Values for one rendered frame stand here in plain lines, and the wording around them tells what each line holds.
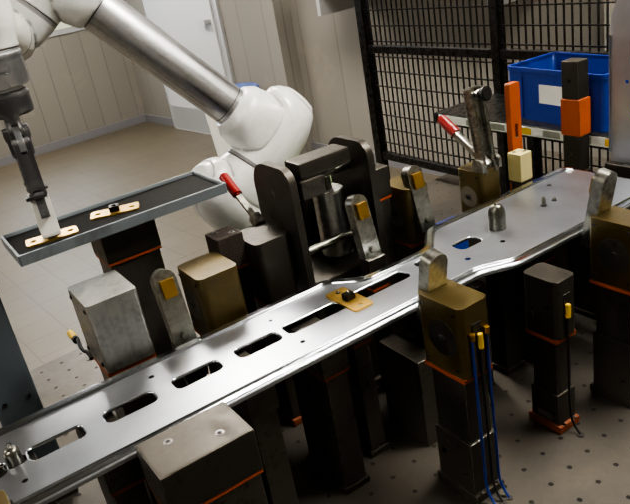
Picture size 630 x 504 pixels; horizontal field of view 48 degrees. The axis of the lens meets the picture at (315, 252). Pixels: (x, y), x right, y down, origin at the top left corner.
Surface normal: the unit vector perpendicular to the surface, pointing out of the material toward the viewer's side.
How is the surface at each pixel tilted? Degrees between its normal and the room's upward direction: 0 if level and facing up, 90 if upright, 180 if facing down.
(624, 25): 90
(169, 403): 0
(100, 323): 90
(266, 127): 83
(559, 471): 0
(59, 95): 90
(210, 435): 0
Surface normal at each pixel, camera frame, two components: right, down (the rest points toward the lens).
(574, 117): -0.82, 0.36
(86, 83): 0.62, 0.22
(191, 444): -0.17, -0.90
